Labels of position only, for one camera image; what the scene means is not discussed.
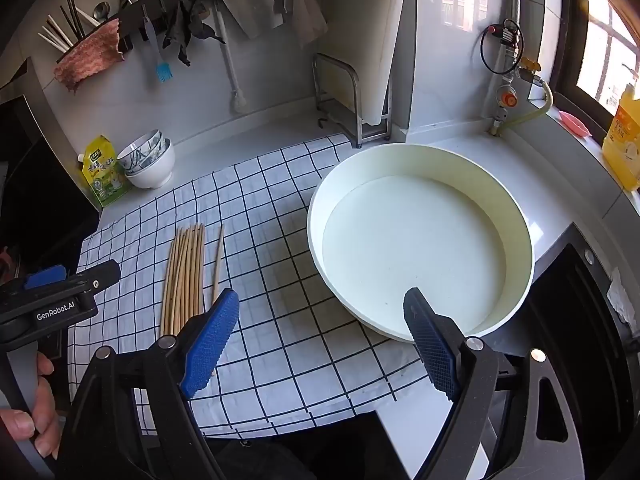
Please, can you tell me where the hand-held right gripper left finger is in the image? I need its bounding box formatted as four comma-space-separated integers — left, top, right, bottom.
54, 287, 241, 480

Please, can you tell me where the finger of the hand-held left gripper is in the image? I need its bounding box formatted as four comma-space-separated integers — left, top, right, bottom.
22, 266, 68, 290
0, 260, 122, 313

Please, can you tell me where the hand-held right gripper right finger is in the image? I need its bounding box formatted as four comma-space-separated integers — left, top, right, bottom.
402, 287, 586, 480

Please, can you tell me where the pile of bamboo chopsticks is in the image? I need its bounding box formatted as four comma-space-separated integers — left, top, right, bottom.
159, 222, 207, 338

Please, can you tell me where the single bamboo chopstick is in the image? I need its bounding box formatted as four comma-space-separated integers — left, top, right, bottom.
210, 224, 226, 308

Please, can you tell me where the white round basin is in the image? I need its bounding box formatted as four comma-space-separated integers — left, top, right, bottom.
306, 142, 536, 345

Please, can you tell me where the person's left hand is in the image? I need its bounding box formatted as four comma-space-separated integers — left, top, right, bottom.
0, 352, 61, 460

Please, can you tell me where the black kitchen appliance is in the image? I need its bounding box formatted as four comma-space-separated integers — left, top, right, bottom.
0, 57, 103, 281

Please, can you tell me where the yellow green detergent pouch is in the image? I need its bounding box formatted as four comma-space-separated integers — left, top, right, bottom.
77, 134, 132, 208

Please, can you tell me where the white checkered cloth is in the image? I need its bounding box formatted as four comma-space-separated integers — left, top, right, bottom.
67, 132, 451, 441

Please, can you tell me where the white ceramic bowl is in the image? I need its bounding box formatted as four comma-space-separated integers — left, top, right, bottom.
124, 139, 177, 190

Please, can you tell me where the blue patterned bowl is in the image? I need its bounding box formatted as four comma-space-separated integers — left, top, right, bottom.
124, 132, 169, 177
117, 129, 163, 171

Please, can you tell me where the black gas stove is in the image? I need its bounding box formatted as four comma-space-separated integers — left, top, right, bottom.
520, 222, 640, 480

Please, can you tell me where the white crumpled paper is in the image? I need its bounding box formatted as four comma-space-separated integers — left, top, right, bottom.
606, 280, 638, 337

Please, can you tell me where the blue silicone brush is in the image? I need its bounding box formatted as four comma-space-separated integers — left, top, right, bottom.
142, 16, 173, 84

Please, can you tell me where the pink dishcloth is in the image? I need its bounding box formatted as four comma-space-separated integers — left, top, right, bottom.
54, 17, 125, 93

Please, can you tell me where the metal cutting board rack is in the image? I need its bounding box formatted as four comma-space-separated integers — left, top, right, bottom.
312, 52, 392, 149

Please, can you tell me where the black rag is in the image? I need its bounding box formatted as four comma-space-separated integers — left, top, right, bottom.
162, 0, 227, 67

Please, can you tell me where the mixed dark white chopsticks bunch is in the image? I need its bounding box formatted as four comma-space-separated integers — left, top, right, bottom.
37, 0, 88, 53

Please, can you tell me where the pink soap dish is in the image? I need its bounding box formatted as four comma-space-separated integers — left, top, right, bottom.
558, 110, 593, 139

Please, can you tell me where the yellow oil bottle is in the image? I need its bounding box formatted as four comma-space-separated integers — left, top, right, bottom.
601, 82, 640, 192

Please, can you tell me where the grey white towel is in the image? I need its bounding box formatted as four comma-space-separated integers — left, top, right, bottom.
220, 0, 285, 40

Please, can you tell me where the white cutting board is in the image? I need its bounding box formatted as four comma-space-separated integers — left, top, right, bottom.
320, 0, 412, 127

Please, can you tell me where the beige cloth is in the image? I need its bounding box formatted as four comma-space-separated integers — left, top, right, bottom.
282, 0, 329, 49

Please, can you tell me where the window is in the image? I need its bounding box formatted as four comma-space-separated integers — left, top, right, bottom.
560, 0, 640, 111

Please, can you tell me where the yellow gas hose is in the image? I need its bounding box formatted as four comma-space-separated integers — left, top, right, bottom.
500, 76, 555, 133

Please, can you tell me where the black cable loop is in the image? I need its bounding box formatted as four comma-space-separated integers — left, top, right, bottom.
480, 19, 524, 77

